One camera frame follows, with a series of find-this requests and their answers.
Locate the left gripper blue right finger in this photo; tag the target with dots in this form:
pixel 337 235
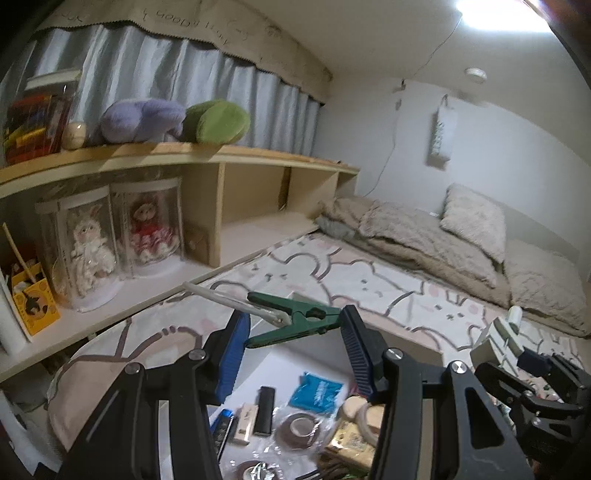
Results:
pixel 391 377

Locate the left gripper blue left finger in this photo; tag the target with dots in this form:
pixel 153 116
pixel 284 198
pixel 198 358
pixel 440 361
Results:
pixel 201 378

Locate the white grey plastic gadget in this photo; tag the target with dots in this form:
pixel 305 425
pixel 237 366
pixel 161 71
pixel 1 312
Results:
pixel 499 343

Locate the green clothespin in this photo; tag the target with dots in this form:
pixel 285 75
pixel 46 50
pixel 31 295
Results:
pixel 306 319

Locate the blue lighter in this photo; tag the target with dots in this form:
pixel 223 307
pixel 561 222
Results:
pixel 220 430

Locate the bunny print blanket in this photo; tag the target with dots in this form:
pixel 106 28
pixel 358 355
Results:
pixel 442 321

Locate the small black lighter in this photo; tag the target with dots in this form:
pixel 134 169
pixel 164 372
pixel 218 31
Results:
pixel 263 426

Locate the blue foil sachet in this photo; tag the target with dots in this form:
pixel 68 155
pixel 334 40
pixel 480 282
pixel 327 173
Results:
pixel 316 394

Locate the white storage box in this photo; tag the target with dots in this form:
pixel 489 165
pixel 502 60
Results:
pixel 281 367

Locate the brown tape roll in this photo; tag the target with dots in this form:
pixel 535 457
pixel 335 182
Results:
pixel 299 431

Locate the beige quilted pillow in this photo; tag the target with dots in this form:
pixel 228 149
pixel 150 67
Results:
pixel 547 286

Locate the beige folded quilt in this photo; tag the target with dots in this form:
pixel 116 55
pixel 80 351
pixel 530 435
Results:
pixel 413 239

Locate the white dress doll in case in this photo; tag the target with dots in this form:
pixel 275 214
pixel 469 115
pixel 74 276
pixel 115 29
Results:
pixel 79 250

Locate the red dress doll in case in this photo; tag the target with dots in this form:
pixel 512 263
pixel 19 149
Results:
pixel 147 217

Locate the wooden bedside shelf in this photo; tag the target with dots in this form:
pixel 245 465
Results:
pixel 235 202

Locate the fluffy cream pillow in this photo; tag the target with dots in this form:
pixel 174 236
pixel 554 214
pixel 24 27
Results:
pixel 475 219

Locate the yellow box on shelf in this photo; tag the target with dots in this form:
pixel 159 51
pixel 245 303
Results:
pixel 34 300

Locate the green plush toy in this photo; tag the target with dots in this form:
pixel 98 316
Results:
pixel 215 122

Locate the purple plush toy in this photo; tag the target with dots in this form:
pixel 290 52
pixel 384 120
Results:
pixel 138 121

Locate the jar of colourful items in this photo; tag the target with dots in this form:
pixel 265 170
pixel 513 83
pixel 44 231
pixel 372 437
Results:
pixel 35 122

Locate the round ceiling smoke detector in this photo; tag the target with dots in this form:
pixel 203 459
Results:
pixel 476 75

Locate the grey blue curtain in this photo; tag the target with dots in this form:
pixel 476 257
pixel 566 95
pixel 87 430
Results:
pixel 123 62

